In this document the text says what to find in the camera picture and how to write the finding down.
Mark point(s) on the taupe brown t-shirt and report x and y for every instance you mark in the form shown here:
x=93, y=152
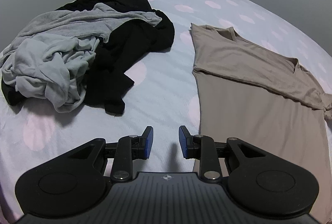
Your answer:
x=265, y=99

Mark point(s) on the grey crumpled garment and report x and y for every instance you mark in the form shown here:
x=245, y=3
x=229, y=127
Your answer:
x=49, y=57

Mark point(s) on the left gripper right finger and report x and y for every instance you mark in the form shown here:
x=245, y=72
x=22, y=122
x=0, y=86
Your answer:
x=203, y=149

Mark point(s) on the polka dot bed sheet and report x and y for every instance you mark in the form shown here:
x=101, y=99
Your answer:
x=164, y=95

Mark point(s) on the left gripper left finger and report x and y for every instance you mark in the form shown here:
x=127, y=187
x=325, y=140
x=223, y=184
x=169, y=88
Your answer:
x=128, y=149

